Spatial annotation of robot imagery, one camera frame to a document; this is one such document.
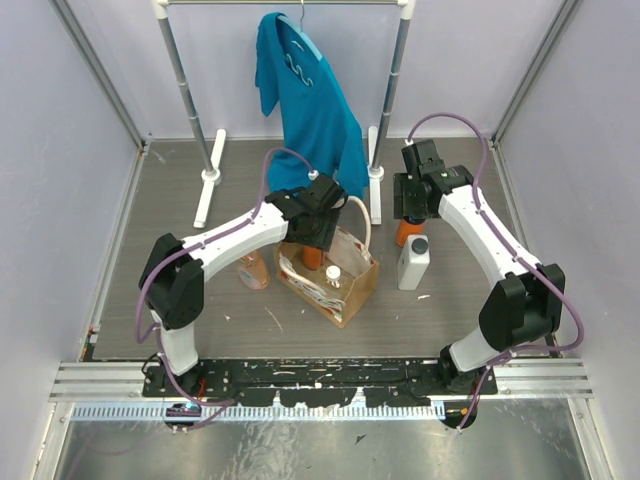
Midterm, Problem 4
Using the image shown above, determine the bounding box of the white slotted cable duct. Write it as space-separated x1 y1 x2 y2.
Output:
70 401 445 422

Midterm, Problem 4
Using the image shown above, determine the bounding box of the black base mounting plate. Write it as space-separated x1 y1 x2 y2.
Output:
141 355 498 408

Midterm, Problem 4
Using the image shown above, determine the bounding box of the aluminium frame post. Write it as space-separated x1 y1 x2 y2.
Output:
490 0 586 147
49 0 146 149

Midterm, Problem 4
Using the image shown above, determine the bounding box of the white bottle grey cap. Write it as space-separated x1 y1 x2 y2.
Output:
396 235 431 291

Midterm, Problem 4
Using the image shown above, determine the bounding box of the clothes hanger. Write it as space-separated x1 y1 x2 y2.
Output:
279 0 306 32

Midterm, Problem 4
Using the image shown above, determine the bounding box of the right aluminium frame post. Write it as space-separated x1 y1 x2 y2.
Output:
490 0 586 147

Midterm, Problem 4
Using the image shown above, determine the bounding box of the aluminium front rail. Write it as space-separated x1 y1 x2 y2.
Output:
49 357 594 402

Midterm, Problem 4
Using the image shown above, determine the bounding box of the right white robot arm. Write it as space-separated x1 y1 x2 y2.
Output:
394 140 566 394

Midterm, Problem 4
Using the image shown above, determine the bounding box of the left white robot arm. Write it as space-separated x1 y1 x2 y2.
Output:
136 174 348 396

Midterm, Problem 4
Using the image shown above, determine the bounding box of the teal t-shirt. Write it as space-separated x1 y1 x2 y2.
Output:
255 12 369 199

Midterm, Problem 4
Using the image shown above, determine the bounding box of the metal clothes rack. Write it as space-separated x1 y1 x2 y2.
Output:
151 0 416 229

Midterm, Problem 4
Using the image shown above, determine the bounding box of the pink cap peach bottle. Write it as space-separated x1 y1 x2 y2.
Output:
238 250 270 290

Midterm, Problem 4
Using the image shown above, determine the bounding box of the blue orange pump bottle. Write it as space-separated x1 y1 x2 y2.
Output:
302 246 324 271

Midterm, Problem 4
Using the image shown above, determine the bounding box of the white cap clear bottle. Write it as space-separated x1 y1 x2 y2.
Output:
324 265 349 300

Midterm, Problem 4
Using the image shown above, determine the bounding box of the blue orange spray bottle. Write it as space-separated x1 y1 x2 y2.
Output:
395 217 425 247

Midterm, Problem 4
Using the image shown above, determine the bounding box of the left aluminium frame post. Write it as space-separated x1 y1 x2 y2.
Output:
49 0 146 149

